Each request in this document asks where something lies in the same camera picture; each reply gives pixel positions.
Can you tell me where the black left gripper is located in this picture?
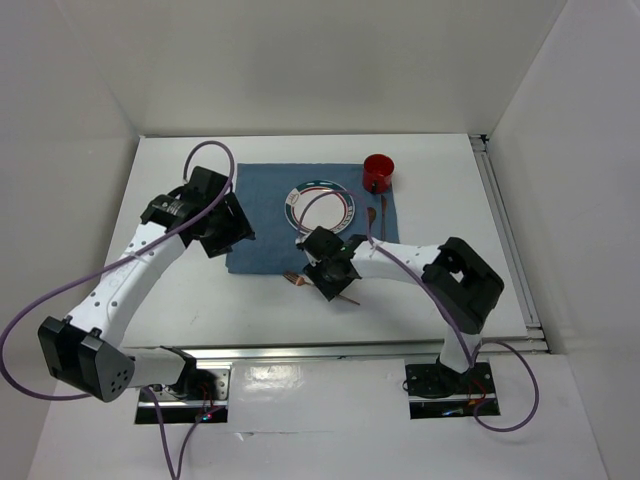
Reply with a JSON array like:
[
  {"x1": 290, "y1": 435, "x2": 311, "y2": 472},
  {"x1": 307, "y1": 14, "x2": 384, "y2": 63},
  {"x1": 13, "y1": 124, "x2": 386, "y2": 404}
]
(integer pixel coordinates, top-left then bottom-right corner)
[{"x1": 198, "y1": 191, "x2": 255, "y2": 259}]

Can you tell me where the blue cloth placemat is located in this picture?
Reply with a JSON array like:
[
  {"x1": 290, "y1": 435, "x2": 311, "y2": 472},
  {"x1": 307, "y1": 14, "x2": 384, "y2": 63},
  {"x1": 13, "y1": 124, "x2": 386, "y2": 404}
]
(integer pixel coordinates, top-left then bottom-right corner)
[{"x1": 226, "y1": 163, "x2": 399, "y2": 275}]

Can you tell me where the copper fork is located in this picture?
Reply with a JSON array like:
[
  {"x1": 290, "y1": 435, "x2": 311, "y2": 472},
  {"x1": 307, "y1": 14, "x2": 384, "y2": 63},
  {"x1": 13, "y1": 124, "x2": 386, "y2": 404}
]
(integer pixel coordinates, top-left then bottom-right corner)
[{"x1": 283, "y1": 271, "x2": 360, "y2": 306}]

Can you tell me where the white plate green red rim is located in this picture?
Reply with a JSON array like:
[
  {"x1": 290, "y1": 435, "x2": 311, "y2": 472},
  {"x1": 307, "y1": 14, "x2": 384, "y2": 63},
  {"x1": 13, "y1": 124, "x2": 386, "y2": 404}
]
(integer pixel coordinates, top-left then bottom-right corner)
[{"x1": 284, "y1": 180, "x2": 356, "y2": 234}]

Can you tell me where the copper spoon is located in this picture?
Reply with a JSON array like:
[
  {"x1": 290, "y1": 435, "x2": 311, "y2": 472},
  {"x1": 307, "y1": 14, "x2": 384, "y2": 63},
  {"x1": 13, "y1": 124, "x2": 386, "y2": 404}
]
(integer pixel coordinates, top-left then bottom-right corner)
[{"x1": 367, "y1": 207, "x2": 377, "y2": 239}]

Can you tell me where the red enamel mug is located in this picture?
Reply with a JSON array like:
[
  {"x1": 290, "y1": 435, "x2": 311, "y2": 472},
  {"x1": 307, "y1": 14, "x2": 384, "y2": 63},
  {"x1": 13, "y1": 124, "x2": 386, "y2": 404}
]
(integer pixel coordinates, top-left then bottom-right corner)
[{"x1": 362, "y1": 154, "x2": 395, "y2": 194}]

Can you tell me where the copper knife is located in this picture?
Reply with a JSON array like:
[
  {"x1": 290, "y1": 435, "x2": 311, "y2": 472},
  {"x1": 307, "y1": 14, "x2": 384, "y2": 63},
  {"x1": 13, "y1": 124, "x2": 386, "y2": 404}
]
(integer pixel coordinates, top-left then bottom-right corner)
[{"x1": 380, "y1": 195, "x2": 388, "y2": 241}]

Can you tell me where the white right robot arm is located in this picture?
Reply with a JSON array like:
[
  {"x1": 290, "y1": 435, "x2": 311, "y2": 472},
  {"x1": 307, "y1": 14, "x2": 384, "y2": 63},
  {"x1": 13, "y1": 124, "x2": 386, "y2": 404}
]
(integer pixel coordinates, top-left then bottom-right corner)
[{"x1": 296, "y1": 227, "x2": 504, "y2": 392}]

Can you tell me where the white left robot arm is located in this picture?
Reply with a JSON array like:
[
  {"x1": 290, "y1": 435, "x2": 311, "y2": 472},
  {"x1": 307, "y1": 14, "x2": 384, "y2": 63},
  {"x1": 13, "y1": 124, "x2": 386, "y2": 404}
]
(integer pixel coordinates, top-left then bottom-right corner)
[{"x1": 38, "y1": 167, "x2": 255, "y2": 402}]

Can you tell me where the aluminium front rail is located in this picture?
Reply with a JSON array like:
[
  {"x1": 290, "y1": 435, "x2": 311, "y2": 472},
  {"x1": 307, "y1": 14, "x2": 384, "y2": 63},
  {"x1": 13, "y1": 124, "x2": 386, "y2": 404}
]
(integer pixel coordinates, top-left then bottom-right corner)
[{"x1": 124, "y1": 335, "x2": 549, "y2": 364}]

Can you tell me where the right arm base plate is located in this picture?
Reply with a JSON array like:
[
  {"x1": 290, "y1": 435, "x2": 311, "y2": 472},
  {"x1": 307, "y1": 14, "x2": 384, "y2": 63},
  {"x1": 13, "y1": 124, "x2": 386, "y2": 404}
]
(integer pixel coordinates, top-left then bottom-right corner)
[{"x1": 402, "y1": 362, "x2": 500, "y2": 420}]

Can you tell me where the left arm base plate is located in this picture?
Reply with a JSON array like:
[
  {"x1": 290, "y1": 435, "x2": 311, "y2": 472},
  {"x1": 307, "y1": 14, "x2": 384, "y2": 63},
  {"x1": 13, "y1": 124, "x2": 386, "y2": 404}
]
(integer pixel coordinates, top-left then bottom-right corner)
[{"x1": 150, "y1": 362, "x2": 231, "y2": 425}]

